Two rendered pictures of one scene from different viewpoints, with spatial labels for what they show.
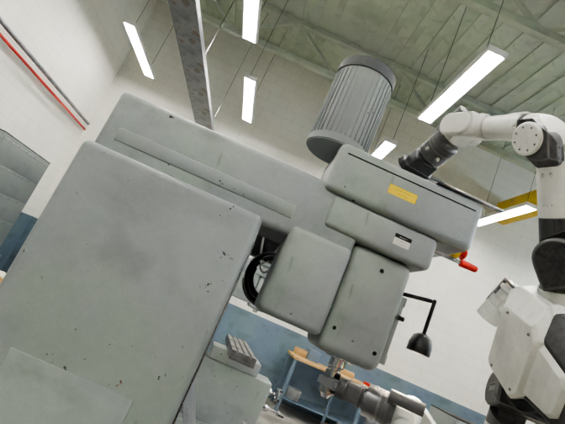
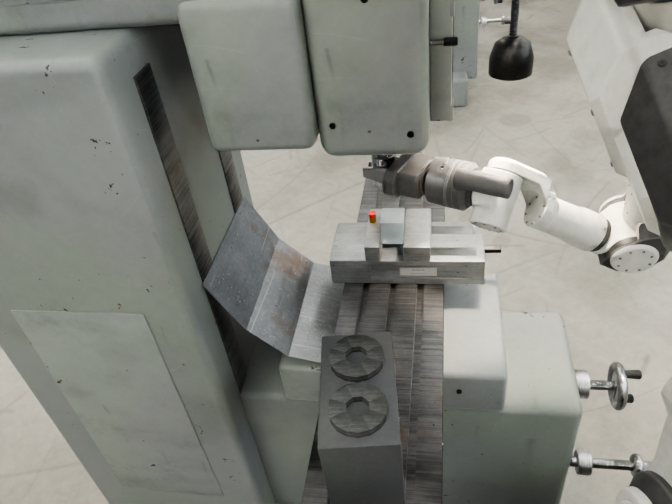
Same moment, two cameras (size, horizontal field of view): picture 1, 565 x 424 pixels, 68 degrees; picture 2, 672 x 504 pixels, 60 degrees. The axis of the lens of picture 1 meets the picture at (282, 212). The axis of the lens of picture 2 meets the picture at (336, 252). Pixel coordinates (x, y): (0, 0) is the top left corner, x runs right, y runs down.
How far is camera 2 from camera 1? 74 cm
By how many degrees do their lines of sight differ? 53
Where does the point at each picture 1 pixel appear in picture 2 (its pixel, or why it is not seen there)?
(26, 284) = not seen: outside the picture
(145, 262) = (29, 193)
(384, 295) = (388, 39)
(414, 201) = not seen: outside the picture
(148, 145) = not seen: outside the picture
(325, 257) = (254, 34)
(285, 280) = (220, 100)
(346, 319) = (344, 105)
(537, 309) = (606, 56)
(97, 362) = (85, 296)
